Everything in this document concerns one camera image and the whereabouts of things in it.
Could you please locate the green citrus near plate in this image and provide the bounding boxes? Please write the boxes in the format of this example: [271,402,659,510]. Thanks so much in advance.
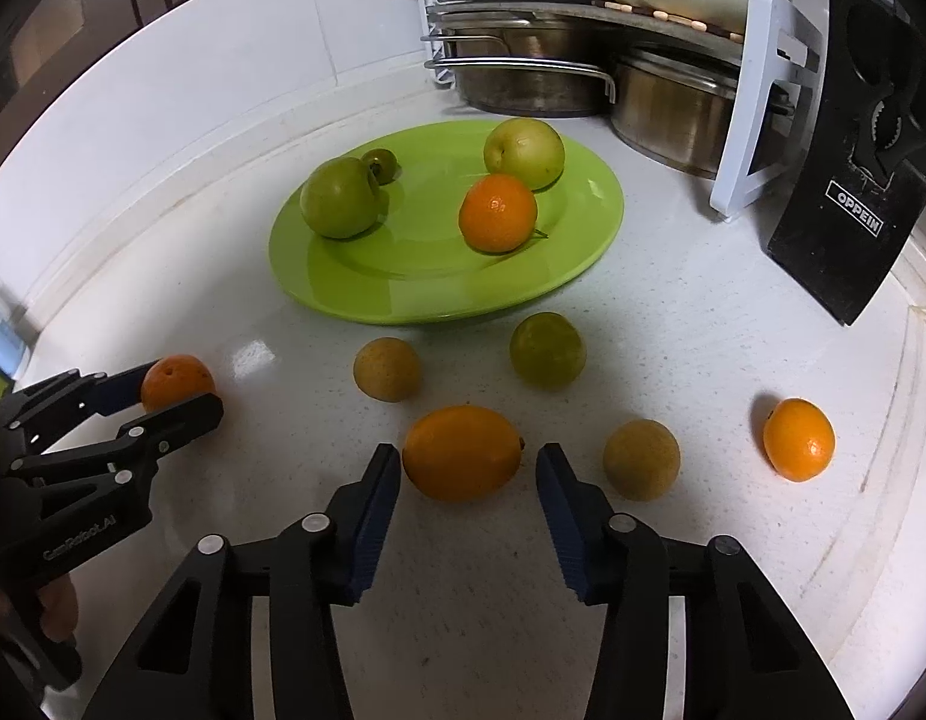
[510,312,586,392]

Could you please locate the steel pot lower right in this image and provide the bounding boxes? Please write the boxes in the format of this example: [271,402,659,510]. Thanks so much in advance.
[609,46,739,179]

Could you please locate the large orange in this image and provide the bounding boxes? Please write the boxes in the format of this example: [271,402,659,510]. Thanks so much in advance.
[458,174,538,255]

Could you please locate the brown kiwi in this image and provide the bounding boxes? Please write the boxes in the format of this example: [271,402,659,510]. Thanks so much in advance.
[603,419,681,502]
[353,337,424,403]

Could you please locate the small orange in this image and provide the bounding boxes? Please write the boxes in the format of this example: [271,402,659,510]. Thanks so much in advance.
[762,398,835,483]
[403,405,525,504]

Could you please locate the small dark green citrus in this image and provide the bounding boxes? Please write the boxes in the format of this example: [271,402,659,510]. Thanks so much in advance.
[362,148,399,185]

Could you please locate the beaded wooden trivet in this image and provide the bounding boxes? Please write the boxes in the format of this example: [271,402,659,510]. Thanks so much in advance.
[591,0,744,44]

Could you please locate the left hand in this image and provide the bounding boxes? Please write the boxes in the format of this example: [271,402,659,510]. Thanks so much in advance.
[0,574,79,642]

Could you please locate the grey white pot rack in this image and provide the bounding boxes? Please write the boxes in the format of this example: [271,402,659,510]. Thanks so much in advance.
[417,0,824,218]

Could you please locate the steel pan lower left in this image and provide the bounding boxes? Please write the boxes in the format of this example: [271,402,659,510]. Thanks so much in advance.
[424,15,618,117]

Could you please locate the green plate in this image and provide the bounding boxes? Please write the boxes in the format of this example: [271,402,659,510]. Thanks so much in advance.
[269,119,624,325]

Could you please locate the green apple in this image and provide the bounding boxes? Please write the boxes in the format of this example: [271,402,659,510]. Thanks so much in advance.
[483,117,565,192]
[298,156,383,241]

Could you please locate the black knife block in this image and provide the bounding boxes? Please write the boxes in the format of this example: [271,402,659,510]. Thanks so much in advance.
[767,0,926,325]

